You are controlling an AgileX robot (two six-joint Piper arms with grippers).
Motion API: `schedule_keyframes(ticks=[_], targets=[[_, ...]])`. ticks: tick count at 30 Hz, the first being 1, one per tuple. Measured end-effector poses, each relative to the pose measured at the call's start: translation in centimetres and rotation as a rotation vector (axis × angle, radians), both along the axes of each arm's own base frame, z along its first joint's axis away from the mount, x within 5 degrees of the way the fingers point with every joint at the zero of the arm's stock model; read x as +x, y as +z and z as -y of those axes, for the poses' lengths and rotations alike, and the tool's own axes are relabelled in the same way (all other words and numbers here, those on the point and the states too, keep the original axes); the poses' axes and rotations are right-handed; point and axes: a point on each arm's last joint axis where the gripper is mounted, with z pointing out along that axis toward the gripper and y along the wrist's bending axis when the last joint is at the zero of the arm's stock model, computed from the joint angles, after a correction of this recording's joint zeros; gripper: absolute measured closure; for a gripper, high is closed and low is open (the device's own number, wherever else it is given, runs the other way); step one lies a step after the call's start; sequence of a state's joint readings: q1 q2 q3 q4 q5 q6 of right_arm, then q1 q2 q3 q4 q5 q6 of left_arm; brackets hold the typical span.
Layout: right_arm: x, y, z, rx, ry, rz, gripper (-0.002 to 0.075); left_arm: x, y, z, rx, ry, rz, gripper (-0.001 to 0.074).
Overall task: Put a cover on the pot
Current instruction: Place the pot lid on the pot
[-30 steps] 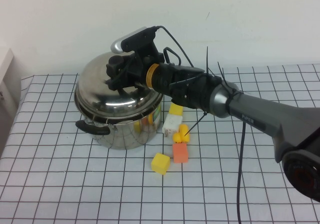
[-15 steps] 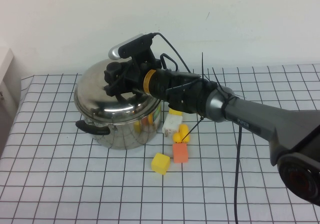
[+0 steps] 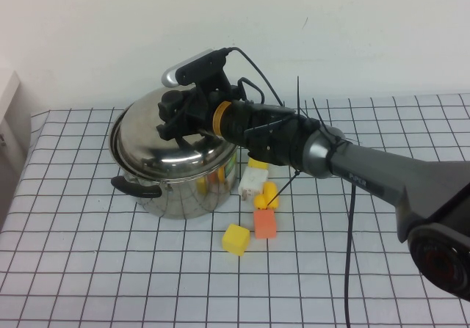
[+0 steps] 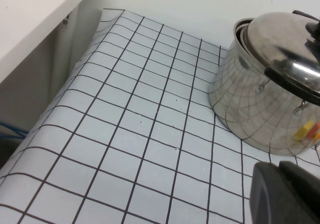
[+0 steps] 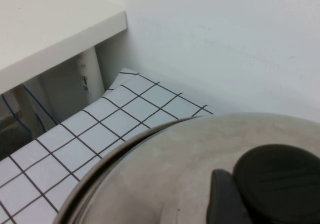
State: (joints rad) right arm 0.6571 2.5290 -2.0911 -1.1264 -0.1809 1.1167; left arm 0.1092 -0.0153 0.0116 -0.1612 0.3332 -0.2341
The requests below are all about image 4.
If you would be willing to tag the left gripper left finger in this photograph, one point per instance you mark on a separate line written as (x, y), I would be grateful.
(270, 199)

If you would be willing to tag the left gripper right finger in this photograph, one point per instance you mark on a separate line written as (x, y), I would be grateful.
(310, 196)

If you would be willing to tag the steel lid black knob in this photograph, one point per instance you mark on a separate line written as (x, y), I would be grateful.
(275, 38)

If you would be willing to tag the white black-grid table mat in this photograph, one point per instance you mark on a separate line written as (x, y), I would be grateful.
(120, 138)

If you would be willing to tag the white board edge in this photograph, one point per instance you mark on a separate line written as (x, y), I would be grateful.
(30, 16)

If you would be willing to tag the small metal bracket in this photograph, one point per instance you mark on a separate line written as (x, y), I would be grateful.
(66, 21)

